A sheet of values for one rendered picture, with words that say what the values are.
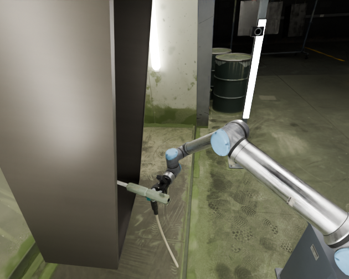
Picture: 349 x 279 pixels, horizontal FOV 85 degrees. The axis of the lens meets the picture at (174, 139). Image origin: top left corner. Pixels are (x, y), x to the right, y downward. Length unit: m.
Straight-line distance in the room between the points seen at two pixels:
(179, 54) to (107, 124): 2.18
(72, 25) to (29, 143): 0.35
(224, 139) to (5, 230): 1.56
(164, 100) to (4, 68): 2.40
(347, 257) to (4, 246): 1.82
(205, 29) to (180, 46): 0.34
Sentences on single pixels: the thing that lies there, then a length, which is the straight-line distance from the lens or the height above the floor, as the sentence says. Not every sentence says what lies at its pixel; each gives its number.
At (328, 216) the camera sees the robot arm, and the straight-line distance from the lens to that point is 0.87.
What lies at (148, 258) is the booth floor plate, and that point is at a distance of 1.63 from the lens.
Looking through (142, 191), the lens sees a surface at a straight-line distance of 1.26.
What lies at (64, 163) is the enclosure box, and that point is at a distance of 0.65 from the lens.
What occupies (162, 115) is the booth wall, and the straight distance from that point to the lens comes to 2.94.
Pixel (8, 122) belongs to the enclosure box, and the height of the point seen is 1.29.
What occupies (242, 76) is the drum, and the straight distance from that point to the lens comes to 3.26.
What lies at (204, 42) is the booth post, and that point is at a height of 1.19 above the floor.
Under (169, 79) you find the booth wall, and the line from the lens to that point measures 2.72.
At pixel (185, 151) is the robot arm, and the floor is 0.66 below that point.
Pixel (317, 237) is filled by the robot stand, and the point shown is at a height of 0.64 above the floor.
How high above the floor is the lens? 1.51
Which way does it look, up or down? 34 degrees down
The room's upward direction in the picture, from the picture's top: 4 degrees counter-clockwise
